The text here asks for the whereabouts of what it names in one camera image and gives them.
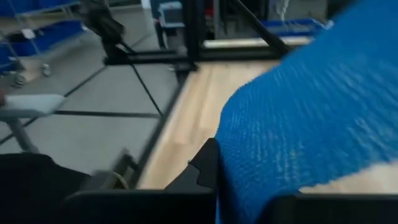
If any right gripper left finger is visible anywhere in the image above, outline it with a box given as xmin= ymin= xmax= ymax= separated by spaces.
xmin=58 ymin=138 xmax=220 ymax=224

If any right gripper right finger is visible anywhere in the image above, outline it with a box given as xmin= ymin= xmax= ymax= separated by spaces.
xmin=257 ymin=192 xmax=398 ymax=224

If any bright blue elastic bandage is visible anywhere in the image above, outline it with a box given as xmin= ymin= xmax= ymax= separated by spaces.
xmin=214 ymin=0 xmax=398 ymax=224

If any black bulky object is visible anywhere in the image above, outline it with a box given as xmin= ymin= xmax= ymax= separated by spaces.
xmin=0 ymin=152 xmax=91 ymax=224

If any white stool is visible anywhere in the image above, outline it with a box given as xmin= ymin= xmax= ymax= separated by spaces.
xmin=0 ymin=93 xmax=65 ymax=153

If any black tripod stand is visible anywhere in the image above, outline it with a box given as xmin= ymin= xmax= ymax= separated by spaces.
xmin=79 ymin=0 xmax=133 ymax=65

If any blue flat tray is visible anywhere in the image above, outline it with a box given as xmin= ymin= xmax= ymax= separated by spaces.
xmin=260 ymin=17 xmax=335 ymax=37

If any blue bin rack on wheels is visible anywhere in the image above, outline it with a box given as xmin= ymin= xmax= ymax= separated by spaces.
xmin=0 ymin=0 xmax=86 ymax=88

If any light blue box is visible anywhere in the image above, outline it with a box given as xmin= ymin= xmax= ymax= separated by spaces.
xmin=157 ymin=1 xmax=185 ymax=29

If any black aluminium table frame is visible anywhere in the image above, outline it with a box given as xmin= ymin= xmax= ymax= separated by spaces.
xmin=104 ymin=0 xmax=292 ymax=187

